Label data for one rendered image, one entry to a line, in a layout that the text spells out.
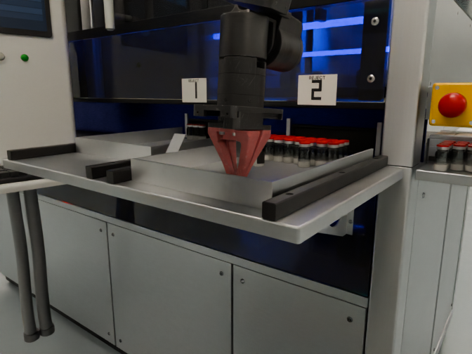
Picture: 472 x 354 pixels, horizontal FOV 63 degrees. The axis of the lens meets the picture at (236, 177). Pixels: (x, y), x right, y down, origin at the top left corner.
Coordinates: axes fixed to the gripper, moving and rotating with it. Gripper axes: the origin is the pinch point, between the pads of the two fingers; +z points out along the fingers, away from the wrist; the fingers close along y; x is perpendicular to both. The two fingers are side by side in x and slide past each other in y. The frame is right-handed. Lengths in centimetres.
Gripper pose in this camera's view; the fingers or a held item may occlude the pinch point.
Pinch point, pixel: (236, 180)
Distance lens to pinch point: 48.7
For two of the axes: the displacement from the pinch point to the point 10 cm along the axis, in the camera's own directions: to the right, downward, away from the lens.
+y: 6.2, -1.0, 7.8
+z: -0.5, 9.9, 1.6
